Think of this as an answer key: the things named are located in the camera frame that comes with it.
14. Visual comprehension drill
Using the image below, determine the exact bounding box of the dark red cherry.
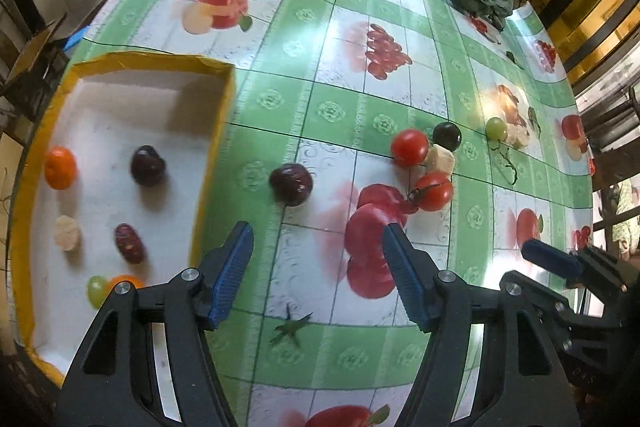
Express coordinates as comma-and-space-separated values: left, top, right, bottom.
269, 163, 314, 208

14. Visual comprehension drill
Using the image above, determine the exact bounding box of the red tomato with green calyx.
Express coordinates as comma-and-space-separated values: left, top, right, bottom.
411, 173, 454, 212

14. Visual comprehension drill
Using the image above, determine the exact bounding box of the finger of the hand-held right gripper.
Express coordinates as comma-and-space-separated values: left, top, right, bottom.
500, 271, 572, 324
521, 238, 629, 294

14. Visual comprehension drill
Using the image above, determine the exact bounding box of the yellow tray with white inside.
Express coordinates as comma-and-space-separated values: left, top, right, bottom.
14, 51, 236, 380

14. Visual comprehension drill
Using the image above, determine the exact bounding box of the brown cardboard sheet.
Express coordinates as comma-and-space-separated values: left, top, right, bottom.
0, 14, 68, 98

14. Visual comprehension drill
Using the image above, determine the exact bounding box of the green tomato calyx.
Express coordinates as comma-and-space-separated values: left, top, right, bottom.
269, 304, 313, 345

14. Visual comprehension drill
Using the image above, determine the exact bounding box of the bare fruit stalk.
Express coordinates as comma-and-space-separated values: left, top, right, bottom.
492, 141, 518, 185

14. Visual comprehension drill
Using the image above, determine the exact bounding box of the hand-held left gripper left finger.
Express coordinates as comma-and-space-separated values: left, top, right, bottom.
54, 221, 255, 427

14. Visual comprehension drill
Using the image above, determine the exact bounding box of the large orange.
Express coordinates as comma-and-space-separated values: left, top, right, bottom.
107, 274, 146, 290

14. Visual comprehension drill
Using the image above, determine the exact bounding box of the peeled pale fruit piece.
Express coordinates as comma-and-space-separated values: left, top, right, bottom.
54, 215, 82, 252
422, 144, 457, 180

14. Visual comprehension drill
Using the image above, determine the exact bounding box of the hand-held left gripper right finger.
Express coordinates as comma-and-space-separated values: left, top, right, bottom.
382, 223, 583, 427

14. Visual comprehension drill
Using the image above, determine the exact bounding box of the green grape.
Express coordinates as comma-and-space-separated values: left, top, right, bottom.
485, 117, 508, 142
86, 275, 110, 309

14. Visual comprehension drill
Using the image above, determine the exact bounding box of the small orange tangerine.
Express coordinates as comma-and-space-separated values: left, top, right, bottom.
44, 147, 78, 191

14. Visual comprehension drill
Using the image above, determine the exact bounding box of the red date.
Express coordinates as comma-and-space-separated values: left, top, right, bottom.
114, 223, 147, 265

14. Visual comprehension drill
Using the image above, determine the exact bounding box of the dark plum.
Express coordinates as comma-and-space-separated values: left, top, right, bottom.
130, 145, 167, 188

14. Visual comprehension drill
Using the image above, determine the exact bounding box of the green fruit-print tablecloth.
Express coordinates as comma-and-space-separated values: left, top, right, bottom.
65, 0, 601, 427

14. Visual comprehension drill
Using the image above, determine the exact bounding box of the black grape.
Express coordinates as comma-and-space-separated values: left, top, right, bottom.
431, 121, 462, 152

